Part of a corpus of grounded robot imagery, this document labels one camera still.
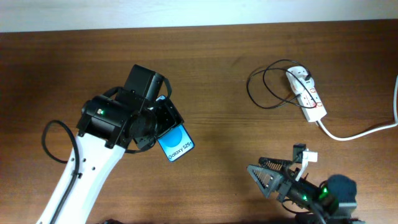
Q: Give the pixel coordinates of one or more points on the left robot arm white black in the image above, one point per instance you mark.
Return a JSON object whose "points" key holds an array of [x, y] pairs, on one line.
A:
{"points": [[127, 119]]}

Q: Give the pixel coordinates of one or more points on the white power strip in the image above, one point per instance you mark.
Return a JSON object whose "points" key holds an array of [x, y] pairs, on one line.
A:
{"points": [[303, 85]]}

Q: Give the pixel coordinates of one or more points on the blue Galaxy smartphone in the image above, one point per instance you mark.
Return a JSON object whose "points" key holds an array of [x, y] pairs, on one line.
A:
{"points": [[176, 142]]}

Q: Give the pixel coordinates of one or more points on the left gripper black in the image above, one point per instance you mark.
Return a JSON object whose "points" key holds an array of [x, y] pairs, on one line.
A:
{"points": [[170, 116]]}

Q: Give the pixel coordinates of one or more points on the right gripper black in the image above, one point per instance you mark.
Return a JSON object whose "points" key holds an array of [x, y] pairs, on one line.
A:
{"points": [[285, 183]]}

